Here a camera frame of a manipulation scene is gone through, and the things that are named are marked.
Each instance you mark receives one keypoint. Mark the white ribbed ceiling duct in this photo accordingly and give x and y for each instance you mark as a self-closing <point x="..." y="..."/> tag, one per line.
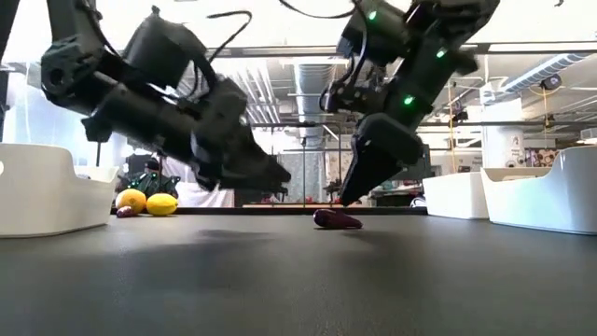
<point x="550" y="70"/>

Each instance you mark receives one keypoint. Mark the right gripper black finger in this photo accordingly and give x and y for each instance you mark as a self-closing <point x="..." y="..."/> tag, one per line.
<point x="382" y="149"/>

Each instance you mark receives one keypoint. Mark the yellow lemon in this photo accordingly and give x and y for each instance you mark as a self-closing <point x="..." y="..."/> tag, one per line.
<point x="162" y="204"/>

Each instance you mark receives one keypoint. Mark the person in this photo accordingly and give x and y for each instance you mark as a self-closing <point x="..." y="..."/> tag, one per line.
<point x="151" y="165"/>

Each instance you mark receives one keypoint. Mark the white hanging sheet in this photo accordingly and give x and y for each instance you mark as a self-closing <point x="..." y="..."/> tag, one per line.
<point x="205" y="198"/>

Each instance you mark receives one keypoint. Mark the log pattern poster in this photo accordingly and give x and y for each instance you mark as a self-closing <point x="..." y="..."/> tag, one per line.
<point x="541" y="158"/>

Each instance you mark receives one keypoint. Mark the silver round air duct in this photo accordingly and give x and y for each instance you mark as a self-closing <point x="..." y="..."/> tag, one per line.
<point x="312" y="84"/>

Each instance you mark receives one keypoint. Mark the orange fruit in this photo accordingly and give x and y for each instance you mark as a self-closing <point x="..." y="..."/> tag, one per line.
<point x="131" y="200"/>

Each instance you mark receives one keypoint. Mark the white plastic basket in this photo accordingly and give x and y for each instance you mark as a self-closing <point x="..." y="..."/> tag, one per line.
<point x="454" y="196"/>
<point x="37" y="196"/>
<point x="536" y="200"/>

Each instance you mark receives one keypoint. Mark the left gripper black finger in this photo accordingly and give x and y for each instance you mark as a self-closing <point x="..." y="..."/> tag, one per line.
<point x="233" y="149"/>
<point x="252" y="188"/>

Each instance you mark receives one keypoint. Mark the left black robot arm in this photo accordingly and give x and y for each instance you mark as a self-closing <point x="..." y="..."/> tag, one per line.
<point x="70" y="70"/>

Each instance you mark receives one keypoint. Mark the black flat screen monitor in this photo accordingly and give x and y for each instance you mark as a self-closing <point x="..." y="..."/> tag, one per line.
<point x="426" y="163"/>

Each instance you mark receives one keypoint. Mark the patterned grey curtain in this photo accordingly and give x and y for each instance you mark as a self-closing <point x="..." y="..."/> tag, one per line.
<point x="332" y="163"/>
<point x="294" y="172"/>

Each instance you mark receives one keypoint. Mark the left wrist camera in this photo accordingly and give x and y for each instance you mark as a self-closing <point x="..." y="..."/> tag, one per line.
<point x="163" y="46"/>

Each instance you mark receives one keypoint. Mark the black tube frame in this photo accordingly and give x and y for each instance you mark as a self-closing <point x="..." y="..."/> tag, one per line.
<point x="289" y="124"/>

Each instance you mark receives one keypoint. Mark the purple eggplant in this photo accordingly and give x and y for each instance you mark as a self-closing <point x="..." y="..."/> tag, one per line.
<point x="125" y="212"/>
<point x="336" y="219"/>

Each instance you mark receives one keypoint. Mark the black table edge rail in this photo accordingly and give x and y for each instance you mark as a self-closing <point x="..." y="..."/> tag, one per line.
<point x="256" y="211"/>

